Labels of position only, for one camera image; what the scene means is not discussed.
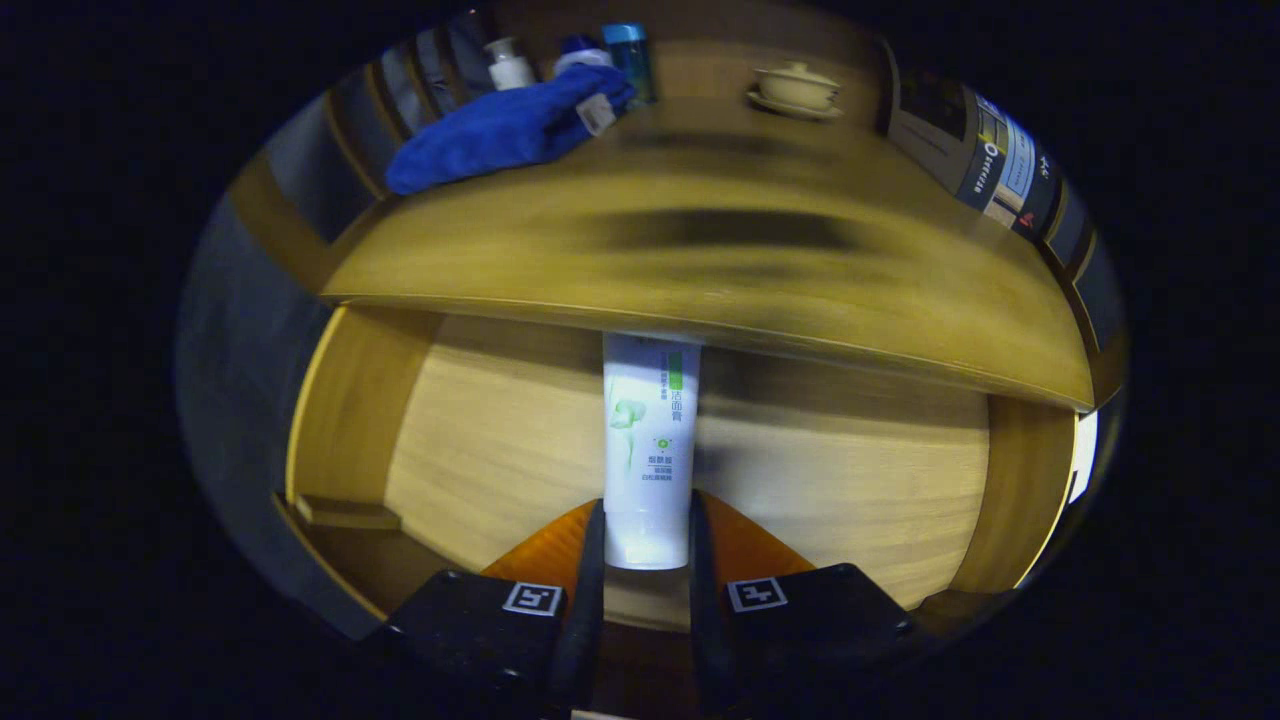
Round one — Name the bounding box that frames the beige lidded teacup with saucer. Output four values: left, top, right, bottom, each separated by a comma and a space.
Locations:
747, 61, 844, 123

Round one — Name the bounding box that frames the teal bottle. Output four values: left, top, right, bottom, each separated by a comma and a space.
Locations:
602, 23, 659, 109

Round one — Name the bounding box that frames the white bottle with blue cap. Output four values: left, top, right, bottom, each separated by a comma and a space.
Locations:
553, 35, 613, 79

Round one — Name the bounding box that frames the black backdrop cloth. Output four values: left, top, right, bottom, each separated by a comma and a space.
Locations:
178, 90, 386, 641

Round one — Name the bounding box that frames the white cleanser tube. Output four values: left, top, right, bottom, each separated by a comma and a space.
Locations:
602, 332, 703, 571

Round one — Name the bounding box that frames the white spine book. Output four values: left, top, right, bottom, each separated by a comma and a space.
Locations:
985, 95, 1038, 229

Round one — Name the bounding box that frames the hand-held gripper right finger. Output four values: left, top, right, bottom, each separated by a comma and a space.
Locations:
687, 490, 916, 719

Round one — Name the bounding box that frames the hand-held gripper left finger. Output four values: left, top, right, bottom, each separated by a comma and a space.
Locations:
375, 498, 608, 719

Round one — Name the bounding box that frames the blue folded towel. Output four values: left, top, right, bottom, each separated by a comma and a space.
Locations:
386, 63, 638, 196

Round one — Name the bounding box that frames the wooden cabinet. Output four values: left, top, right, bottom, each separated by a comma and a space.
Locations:
225, 5, 1131, 411

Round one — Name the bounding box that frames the black spine book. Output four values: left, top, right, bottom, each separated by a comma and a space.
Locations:
1015, 140, 1065, 241

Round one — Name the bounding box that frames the white pump bottle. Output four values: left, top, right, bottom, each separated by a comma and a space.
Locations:
484, 37, 536, 92

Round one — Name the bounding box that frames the wooden countertop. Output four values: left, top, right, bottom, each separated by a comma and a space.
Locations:
320, 95, 1096, 411

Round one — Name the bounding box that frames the wooden drawer with black knob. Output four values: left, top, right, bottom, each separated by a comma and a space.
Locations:
285, 305, 1081, 641

